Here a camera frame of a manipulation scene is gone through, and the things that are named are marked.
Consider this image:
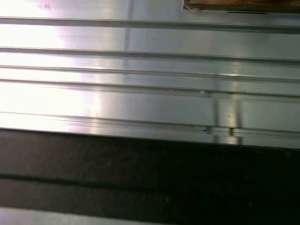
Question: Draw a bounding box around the brown square base plate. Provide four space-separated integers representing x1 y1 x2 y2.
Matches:
183 0 300 12

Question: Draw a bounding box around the black PC case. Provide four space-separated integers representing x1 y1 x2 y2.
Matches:
0 127 300 225

